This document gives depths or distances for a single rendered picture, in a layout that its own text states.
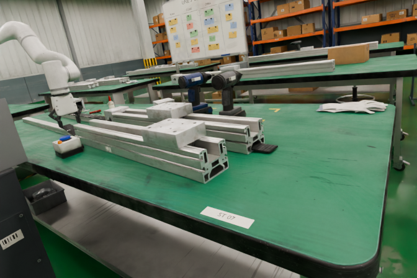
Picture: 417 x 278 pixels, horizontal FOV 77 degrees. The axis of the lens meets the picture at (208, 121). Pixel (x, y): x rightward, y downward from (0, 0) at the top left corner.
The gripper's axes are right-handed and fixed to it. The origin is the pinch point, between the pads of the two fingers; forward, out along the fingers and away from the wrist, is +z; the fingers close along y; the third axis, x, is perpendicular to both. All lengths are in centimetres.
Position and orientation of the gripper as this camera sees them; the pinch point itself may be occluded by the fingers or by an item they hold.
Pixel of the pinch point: (70, 123)
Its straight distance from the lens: 151.4
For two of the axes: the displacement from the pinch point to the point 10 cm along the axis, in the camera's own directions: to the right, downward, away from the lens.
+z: 1.5, 9.5, 2.7
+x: 7.3, 0.7, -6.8
